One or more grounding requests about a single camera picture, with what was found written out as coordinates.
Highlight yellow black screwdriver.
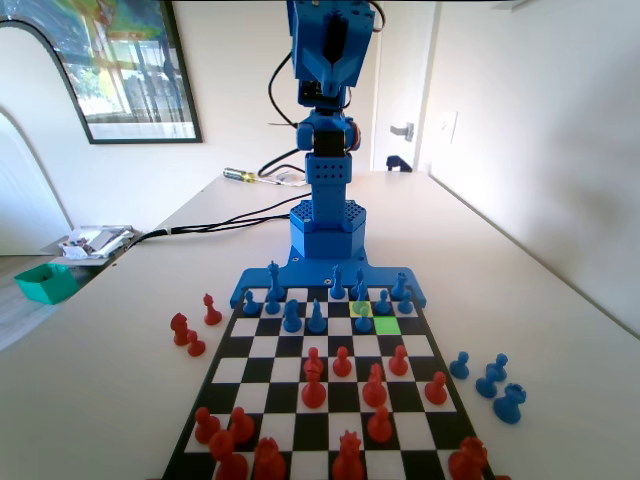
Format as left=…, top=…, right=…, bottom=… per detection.
left=223, top=167, right=281, bottom=185

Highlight blue chess queen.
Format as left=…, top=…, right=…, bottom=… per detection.
left=266, top=259, right=287, bottom=303

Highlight pile of papers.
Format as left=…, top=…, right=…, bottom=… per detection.
left=57, top=225, right=137, bottom=261

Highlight red chess queen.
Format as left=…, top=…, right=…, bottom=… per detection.
left=331, top=428, right=365, bottom=480

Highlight silver door handle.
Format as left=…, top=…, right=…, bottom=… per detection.
left=389, top=121, right=416, bottom=144

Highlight black table cable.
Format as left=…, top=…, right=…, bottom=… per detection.
left=112, top=212, right=294, bottom=254
left=112, top=196, right=304, bottom=254

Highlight printed paper sheets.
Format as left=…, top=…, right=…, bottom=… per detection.
left=259, top=169, right=312, bottom=188

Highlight blue printed mounting plate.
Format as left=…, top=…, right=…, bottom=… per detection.
left=228, top=254, right=430, bottom=309

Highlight blue chess king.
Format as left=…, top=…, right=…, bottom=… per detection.
left=329, top=264, right=347, bottom=301

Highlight thin black cable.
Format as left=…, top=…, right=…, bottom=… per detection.
left=257, top=148, right=307, bottom=177

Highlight white arched panel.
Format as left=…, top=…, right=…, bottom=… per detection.
left=0, top=17, right=94, bottom=256

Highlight black framed picture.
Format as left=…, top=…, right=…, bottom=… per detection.
left=49, top=0, right=204, bottom=145

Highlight black white chess board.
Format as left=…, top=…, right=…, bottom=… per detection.
left=162, top=285, right=496, bottom=480

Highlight green plastic bin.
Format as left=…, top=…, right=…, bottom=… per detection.
left=13, top=263, right=80, bottom=305

